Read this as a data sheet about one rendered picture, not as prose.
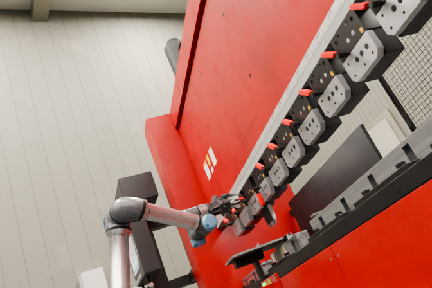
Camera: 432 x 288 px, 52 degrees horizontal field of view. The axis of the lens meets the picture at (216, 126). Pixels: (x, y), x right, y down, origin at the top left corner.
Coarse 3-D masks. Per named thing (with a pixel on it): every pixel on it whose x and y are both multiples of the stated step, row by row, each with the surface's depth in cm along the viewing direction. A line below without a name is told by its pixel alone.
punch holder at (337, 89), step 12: (324, 60) 138; (336, 60) 137; (312, 72) 146; (324, 72) 140; (336, 72) 135; (312, 84) 148; (324, 84) 142; (336, 84) 135; (348, 84) 134; (360, 84) 135; (324, 96) 143; (336, 96) 137; (348, 96) 133; (360, 96) 136; (324, 108) 144; (336, 108) 138; (348, 108) 141
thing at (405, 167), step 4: (416, 160) 111; (404, 164) 111; (408, 164) 110; (412, 164) 110; (400, 168) 112; (404, 168) 111; (396, 172) 114; (400, 172) 112; (392, 176) 116; (396, 176) 114; (384, 180) 119; (388, 180) 117; (392, 180) 116; (380, 184) 121; (384, 184) 119; (376, 188) 123; (380, 188) 121; (368, 192) 127; (372, 192) 125; (376, 192) 123; (364, 196) 129; (368, 196) 127; (360, 200) 131; (364, 200) 129; (356, 204) 134
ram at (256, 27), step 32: (224, 0) 198; (256, 0) 170; (288, 0) 150; (320, 0) 133; (352, 0) 120; (224, 32) 207; (256, 32) 177; (288, 32) 155; (224, 64) 216; (256, 64) 184; (288, 64) 160; (192, 96) 279; (224, 96) 227; (256, 96) 191; (192, 128) 297; (224, 128) 238; (256, 128) 199; (192, 160) 317; (224, 160) 251; (256, 160) 208; (224, 192) 266; (224, 224) 298
